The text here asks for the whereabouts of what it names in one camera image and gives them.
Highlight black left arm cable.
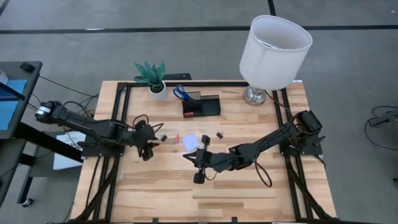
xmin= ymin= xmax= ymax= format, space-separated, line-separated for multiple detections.
xmin=132 ymin=114 xmax=165 ymax=133

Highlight white sticky note pad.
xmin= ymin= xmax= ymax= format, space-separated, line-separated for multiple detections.
xmin=182 ymin=134 xmax=200 ymax=152

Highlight green plant in white pot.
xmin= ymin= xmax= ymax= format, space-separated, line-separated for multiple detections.
xmin=134 ymin=60 xmax=168 ymax=100

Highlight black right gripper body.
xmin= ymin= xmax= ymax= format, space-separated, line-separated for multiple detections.
xmin=193 ymin=134 xmax=244 ymax=184

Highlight black aluminium table frame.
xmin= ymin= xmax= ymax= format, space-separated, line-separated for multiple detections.
xmin=70 ymin=81 xmax=340 ymax=223

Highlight blue-handled scissors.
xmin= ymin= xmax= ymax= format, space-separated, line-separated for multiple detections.
xmin=172 ymin=84 xmax=191 ymax=102

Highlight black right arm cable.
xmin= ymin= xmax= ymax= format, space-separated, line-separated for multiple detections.
xmin=253 ymin=160 xmax=274 ymax=189

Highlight silver lamp with white shade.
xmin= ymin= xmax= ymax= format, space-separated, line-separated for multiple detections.
xmin=239 ymin=14 xmax=313 ymax=106

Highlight black lamp cord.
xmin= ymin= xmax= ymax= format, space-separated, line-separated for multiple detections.
xmin=264 ymin=89 xmax=294 ymax=114

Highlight black side desk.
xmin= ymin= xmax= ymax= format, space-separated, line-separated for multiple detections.
xmin=0 ymin=60 xmax=83 ymax=208

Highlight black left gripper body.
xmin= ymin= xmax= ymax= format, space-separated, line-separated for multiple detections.
xmin=133 ymin=119 xmax=156 ymax=162

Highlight black floor cable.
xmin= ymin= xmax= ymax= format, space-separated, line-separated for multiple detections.
xmin=364 ymin=105 xmax=398 ymax=152

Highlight black mesh desk organizer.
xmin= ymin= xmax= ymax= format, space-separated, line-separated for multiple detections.
xmin=182 ymin=91 xmax=222 ymax=118

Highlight blue screen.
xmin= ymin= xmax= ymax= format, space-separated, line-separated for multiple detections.
xmin=0 ymin=79 xmax=28 ymax=139

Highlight black desk cable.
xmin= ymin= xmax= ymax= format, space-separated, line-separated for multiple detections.
xmin=39 ymin=75 xmax=100 ymax=99

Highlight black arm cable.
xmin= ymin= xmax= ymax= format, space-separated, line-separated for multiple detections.
xmin=253 ymin=160 xmax=274 ymax=189
xmin=132 ymin=114 xmax=165 ymax=133

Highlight black computer mouse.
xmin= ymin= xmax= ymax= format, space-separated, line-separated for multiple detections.
xmin=19 ymin=62 xmax=36 ymax=73

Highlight white printed sheet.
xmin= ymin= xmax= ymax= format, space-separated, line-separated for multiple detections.
xmin=52 ymin=130 xmax=87 ymax=171

